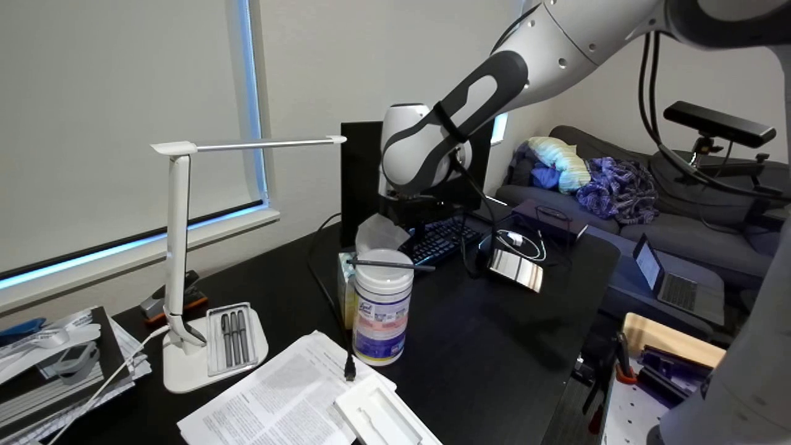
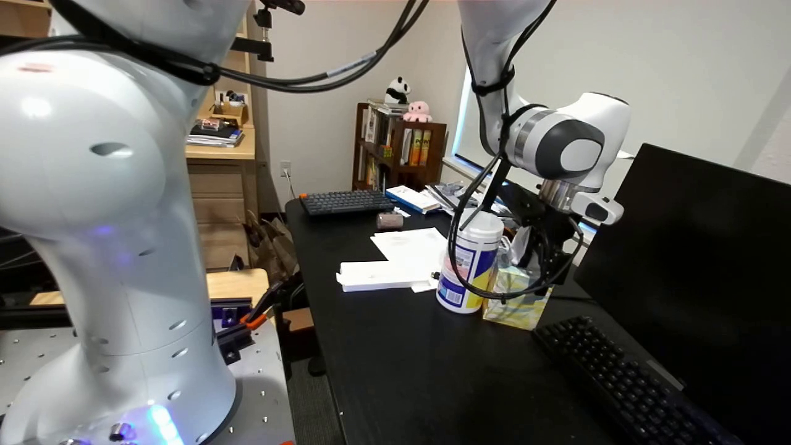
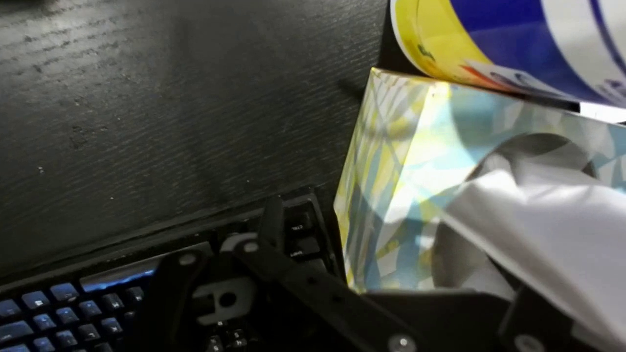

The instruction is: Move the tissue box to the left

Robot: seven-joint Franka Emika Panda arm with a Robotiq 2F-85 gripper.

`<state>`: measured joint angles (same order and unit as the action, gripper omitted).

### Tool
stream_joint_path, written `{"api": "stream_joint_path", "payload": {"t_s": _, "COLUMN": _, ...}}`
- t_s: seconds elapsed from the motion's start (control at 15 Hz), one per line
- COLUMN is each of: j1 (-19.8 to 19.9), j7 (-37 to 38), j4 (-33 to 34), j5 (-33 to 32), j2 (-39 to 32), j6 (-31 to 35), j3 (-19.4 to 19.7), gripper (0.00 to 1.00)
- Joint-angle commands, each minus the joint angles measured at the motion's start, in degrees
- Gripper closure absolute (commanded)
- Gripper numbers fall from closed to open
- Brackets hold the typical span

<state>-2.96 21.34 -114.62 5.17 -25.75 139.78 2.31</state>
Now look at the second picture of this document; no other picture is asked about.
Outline stacked books on shelf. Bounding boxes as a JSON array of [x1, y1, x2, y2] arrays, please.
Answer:
[[187, 115, 248, 151]]

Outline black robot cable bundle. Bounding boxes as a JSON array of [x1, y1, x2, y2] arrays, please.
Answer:
[[0, 0, 588, 301]]

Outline white window roller blind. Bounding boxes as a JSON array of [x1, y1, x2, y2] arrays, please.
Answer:
[[451, 0, 791, 243]]

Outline panda plush toy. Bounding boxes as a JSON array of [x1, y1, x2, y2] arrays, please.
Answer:
[[383, 73, 412, 115]]

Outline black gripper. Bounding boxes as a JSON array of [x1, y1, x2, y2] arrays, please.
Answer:
[[496, 181, 587, 290]]

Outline pink plush toy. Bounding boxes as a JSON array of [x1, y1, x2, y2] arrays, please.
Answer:
[[402, 98, 435, 126]]

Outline small black keyboard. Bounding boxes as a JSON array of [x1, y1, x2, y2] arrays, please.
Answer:
[[299, 188, 399, 219]]

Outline small grey block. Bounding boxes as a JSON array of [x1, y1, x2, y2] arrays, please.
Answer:
[[373, 210, 407, 233]]

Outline white blue yellow wipes canister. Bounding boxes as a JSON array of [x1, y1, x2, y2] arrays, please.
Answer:
[[432, 204, 506, 316]]

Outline orange handled pliers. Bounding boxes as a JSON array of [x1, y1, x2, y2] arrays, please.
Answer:
[[216, 278, 286, 341]]

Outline yellow patterned tissue box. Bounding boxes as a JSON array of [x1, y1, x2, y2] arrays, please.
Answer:
[[480, 238, 556, 334]]

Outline large black computer keyboard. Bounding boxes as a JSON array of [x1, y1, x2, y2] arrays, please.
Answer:
[[532, 313, 744, 445]]

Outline light wooden board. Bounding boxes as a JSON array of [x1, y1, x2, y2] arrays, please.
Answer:
[[30, 264, 273, 308]]

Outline black metal clamp bracket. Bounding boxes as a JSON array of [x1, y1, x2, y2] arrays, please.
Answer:
[[229, 0, 306, 63]]

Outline small cardboard box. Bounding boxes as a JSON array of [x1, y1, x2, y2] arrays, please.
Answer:
[[208, 88, 253, 126]]

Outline black computer monitor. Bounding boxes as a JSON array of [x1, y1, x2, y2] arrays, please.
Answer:
[[574, 141, 791, 445]]

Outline blue white book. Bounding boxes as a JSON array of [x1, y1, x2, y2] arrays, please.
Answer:
[[383, 182, 444, 219]]

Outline black white desk lamp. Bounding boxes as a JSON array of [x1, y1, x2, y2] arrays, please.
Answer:
[[457, 151, 637, 234]]

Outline light wooden shelf unit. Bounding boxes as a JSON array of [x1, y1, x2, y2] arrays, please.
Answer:
[[180, 0, 278, 274]]

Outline white printed paper sheets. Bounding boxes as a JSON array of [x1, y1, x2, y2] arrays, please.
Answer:
[[368, 224, 452, 276]]

